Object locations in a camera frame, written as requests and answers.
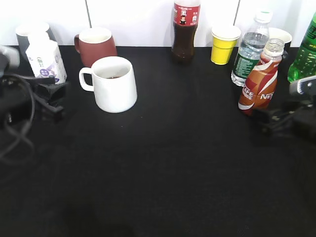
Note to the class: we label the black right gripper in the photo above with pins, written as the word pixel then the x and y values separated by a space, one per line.
pixel 302 121

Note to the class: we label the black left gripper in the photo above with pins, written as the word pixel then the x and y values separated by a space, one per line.
pixel 17 101

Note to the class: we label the brown Nescafe coffee bottle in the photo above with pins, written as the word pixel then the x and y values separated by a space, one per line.
pixel 260 84

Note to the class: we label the green Sprite bottle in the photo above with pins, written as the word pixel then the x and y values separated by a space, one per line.
pixel 304 64

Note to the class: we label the black paper cup left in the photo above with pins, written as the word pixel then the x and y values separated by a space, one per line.
pixel 25 28

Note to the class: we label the black paper cup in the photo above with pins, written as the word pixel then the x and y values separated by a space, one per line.
pixel 25 28
pixel 286 37

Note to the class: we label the black paper cup right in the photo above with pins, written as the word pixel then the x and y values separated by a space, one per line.
pixel 286 37

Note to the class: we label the yellow paper cup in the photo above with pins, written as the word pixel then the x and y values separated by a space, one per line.
pixel 224 40

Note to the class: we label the white purple milk bottle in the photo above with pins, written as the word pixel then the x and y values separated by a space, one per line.
pixel 45 58

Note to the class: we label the white ceramic mug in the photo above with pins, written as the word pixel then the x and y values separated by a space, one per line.
pixel 112 81

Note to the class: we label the dark red ceramic mug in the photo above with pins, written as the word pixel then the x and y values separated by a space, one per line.
pixel 93 44

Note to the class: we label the clear water bottle green label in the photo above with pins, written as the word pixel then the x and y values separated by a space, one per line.
pixel 252 44

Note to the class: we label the cola bottle red label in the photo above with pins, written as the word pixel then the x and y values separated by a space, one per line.
pixel 185 24

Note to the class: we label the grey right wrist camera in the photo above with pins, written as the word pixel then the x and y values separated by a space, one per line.
pixel 304 86

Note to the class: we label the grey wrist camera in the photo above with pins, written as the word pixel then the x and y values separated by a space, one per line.
pixel 304 86
pixel 9 59

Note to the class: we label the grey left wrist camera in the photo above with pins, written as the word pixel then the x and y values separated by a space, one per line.
pixel 9 59

